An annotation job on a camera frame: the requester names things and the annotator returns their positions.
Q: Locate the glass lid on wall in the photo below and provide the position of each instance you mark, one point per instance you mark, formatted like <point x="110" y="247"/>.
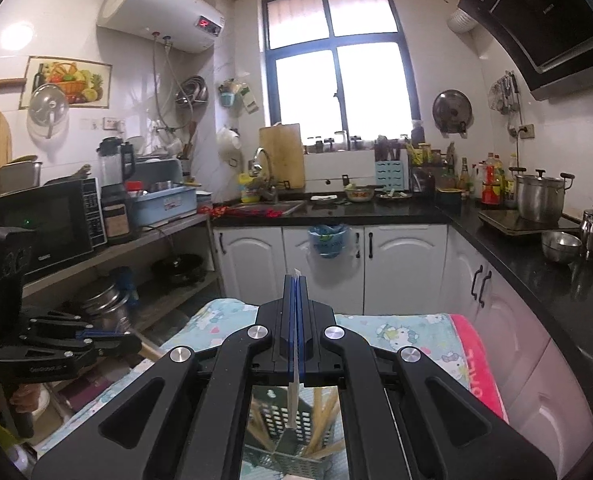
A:
<point x="47" y="111"/>

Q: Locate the green plastic utensil holder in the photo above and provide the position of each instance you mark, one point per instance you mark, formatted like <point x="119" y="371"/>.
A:
<point x="285" y="461"/>

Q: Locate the steel kettle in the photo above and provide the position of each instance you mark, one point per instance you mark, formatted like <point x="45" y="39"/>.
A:
<point x="587" y="234"/>

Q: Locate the blue dish rack tub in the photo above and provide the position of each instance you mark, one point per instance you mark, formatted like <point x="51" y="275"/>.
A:
<point x="147" y="208"/>

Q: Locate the black range hood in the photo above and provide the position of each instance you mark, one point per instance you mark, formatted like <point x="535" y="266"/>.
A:
<point x="550" y="41"/>

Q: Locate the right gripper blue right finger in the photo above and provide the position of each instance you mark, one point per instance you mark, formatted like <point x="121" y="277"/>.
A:
<point x="323" y="360"/>

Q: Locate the white water heater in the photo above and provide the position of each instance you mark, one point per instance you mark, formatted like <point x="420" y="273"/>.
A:
<point x="191" y="26"/>

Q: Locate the Hello Kitty blue tablecloth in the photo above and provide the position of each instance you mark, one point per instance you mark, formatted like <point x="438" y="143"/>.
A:
<point x="403" y="416"/>

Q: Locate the large steel stock pot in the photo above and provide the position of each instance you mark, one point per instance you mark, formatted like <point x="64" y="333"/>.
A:
<point x="540" y="198"/>

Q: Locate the hanging pot lid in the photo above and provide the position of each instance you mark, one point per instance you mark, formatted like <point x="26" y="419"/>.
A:
<point x="452" y="112"/>

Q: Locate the black microwave oven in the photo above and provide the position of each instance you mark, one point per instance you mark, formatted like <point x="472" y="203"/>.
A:
<point x="66" y="217"/>

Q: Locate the blender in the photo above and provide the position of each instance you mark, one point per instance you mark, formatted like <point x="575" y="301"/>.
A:
<point x="117" y="165"/>

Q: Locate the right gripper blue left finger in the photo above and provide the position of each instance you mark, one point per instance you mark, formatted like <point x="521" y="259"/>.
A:
<point x="274" y="365"/>

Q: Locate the red oil bottle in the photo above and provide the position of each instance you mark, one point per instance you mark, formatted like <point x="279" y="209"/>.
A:
<point x="492" y="188"/>

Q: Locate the blue knife block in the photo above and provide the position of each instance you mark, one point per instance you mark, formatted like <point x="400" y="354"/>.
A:
<point x="392" y="175"/>

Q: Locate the steel bowl on counter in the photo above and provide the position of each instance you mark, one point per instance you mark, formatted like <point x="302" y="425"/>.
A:
<point x="560" y="247"/>

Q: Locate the window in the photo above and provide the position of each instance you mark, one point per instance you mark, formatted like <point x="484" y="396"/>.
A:
<point x="340" y="69"/>

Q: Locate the steel pots on shelf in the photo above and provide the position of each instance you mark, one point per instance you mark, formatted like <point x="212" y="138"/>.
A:
<point x="104" y="305"/>

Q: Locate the wooden cutting board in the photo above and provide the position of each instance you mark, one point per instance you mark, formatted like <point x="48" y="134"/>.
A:
<point x="283" y="144"/>

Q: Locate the blue hanging trash basket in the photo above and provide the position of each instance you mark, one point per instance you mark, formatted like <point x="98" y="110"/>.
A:
<point x="328" y="242"/>

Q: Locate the fruit picture on wall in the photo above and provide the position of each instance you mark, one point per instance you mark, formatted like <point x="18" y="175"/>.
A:
<point x="85" y="84"/>

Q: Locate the person's left hand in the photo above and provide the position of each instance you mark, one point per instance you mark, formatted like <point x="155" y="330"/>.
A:
<point x="26" y="398"/>

